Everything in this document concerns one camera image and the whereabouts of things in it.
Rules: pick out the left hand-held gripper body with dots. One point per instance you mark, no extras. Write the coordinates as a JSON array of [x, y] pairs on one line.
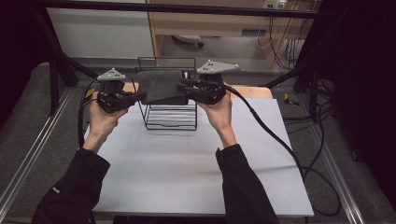
[[112, 99]]

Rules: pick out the person's left hand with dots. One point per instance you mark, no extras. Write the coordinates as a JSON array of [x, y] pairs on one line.
[[104, 124]]

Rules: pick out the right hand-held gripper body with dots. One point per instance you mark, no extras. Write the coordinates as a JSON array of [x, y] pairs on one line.
[[208, 90]]

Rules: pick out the white board sheet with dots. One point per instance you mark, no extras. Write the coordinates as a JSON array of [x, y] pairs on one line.
[[168, 174]]

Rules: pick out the white cabinet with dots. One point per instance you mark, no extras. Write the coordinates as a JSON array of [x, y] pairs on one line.
[[99, 34]]

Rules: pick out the office chair base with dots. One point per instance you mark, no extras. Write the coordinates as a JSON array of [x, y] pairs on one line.
[[188, 39]]

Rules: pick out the white power strip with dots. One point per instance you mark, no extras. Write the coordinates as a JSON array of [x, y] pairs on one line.
[[274, 3]]

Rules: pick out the aluminium rail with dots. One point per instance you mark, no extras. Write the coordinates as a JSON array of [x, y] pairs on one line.
[[339, 180], [34, 152]]

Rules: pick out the light wooden desk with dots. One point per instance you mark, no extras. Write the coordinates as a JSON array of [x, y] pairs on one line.
[[218, 23]]

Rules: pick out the person's right hand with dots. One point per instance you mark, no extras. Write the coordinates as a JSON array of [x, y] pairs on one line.
[[221, 115]]

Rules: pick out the dark grey towel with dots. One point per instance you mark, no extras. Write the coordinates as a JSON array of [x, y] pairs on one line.
[[162, 87]]

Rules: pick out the black metal frame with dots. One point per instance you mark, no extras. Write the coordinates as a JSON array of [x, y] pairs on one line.
[[174, 8]]

